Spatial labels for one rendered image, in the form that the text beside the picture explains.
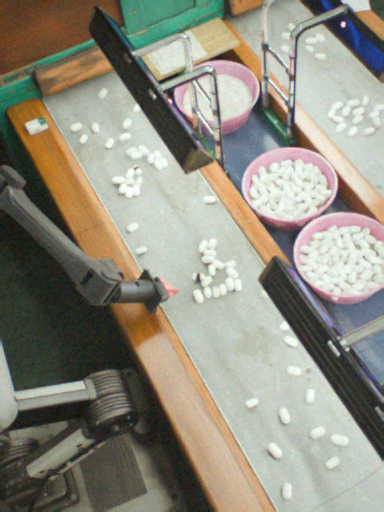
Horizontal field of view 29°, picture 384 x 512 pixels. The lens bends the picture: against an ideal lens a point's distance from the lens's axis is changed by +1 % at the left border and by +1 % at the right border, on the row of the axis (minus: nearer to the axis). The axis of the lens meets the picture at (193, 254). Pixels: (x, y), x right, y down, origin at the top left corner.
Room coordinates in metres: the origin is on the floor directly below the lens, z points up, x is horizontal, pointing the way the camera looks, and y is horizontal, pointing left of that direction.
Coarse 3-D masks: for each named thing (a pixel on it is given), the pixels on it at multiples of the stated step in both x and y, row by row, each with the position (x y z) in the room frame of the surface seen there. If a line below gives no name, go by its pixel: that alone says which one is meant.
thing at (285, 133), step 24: (264, 0) 1.66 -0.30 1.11; (264, 24) 1.65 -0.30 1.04; (312, 24) 1.52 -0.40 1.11; (264, 48) 1.64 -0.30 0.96; (264, 72) 1.65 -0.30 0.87; (288, 72) 1.52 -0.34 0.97; (264, 96) 1.65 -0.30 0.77; (288, 96) 1.51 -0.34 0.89; (264, 120) 1.64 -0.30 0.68; (288, 120) 1.51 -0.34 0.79; (288, 144) 1.50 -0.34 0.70
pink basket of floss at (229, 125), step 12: (216, 60) 1.84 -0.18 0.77; (216, 72) 1.83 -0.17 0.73; (228, 72) 1.82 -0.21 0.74; (240, 72) 1.79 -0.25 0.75; (252, 72) 1.76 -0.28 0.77; (252, 84) 1.74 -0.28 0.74; (180, 96) 1.74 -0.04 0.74; (252, 96) 1.71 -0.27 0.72; (180, 108) 1.66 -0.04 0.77; (192, 120) 1.64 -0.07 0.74; (228, 120) 1.58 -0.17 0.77; (240, 120) 1.61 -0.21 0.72; (204, 132) 1.63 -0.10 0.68; (228, 132) 1.61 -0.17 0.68
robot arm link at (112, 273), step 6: (108, 258) 1.05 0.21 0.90; (102, 264) 1.02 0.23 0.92; (108, 264) 1.02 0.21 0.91; (114, 264) 1.03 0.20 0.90; (102, 270) 0.96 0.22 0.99; (108, 270) 0.97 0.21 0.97; (114, 270) 1.00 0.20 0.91; (120, 270) 1.01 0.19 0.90; (108, 276) 0.94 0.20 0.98; (114, 276) 0.95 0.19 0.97; (120, 276) 1.00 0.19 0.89; (120, 282) 0.94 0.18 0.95; (114, 288) 0.94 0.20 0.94; (108, 294) 0.93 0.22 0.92; (84, 300) 0.92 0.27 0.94; (108, 300) 0.92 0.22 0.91
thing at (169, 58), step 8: (184, 32) 2.00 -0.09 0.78; (192, 40) 1.95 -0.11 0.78; (168, 48) 1.93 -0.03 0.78; (176, 48) 1.92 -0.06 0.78; (192, 48) 1.91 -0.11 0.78; (200, 48) 1.90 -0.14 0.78; (152, 56) 1.90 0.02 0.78; (160, 56) 1.90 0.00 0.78; (168, 56) 1.89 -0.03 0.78; (176, 56) 1.88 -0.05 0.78; (200, 56) 1.87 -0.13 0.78; (160, 64) 1.86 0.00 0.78; (168, 64) 1.85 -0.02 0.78; (176, 64) 1.85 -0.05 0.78; (184, 64) 1.84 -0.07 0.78; (160, 72) 1.82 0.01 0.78; (168, 72) 1.82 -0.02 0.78
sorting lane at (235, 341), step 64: (64, 128) 1.69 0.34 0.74; (128, 128) 1.64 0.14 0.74; (192, 192) 1.35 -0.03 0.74; (192, 256) 1.12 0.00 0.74; (256, 256) 1.09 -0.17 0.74; (192, 320) 0.92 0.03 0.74; (256, 320) 0.89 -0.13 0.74; (256, 384) 0.72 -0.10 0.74; (320, 384) 0.70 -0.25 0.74; (256, 448) 0.57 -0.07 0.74; (320, 448) 0.55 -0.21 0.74
